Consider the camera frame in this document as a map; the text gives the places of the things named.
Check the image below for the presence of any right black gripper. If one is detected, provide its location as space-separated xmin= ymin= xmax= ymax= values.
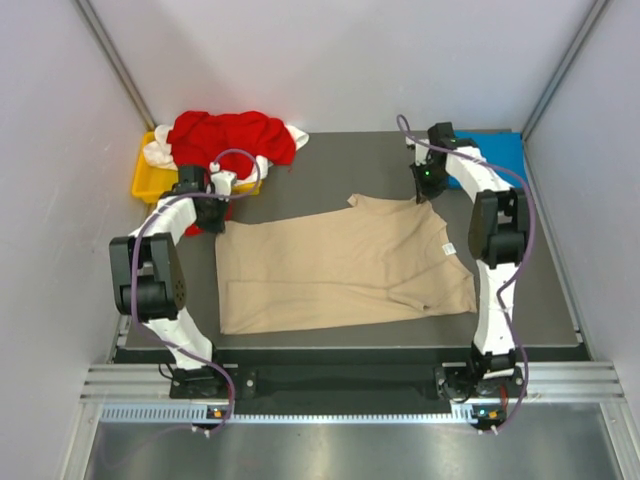
xmin=410 ymin=158 xmax=450 ymax=205

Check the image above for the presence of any beige t shirt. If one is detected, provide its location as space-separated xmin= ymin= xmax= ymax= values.
xmin=215 ymin=194 xmax=477 ymax=335

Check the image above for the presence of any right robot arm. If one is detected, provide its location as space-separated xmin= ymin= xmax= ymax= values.
xmin=398 ymin=117 xmax=535 ymax=402

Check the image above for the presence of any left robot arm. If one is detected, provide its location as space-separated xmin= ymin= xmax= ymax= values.
xmin=109 ymin=166 xmax=236 ymax=399

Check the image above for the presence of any yellow plastic bin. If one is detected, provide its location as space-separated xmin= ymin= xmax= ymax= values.
xmin=131 ymin=132 xmax=271 ymax=204

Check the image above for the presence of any red t shirt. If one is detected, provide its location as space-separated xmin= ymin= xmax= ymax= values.
xmin=163 ymin=111 xmax=298 ymax=235

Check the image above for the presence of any folded blue t shirt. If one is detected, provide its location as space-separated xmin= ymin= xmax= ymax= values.
xmin=455 ymin=129 xmax=527 ymax=180

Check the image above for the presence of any white t shirt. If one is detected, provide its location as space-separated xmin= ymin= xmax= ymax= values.
xmin=142 ymin=124 xmax=309 ymax=187

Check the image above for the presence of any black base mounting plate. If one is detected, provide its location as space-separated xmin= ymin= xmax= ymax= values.
xmin=168 ymin=364 xmax=527 ymax=402

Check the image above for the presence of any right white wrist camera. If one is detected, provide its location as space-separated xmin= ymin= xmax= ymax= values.
xmin=406 ymin=138 xmax=430 ymax=165

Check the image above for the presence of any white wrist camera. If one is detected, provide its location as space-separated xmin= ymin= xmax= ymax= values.
xmin=406 ymin=138 xmax=430 ymax=165
xmin=209 ymin=162 xmax=237 ymax=199

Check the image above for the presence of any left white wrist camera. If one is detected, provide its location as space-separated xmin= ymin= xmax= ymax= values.
xmin=209 ymin=162 xmax=237 ymax=199

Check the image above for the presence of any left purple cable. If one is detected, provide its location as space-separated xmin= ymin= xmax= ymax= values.
xmin=130 ymin=148 xmax=269 ymax=439

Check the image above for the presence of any grey slotted cable duct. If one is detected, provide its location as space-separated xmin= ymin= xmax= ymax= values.
xmin=100 ymin=403 xmax=500 ymax=426

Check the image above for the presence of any aluminium frame rail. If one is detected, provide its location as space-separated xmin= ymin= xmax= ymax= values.
xmin=80 ymin=362 xmax=625 ymax=403

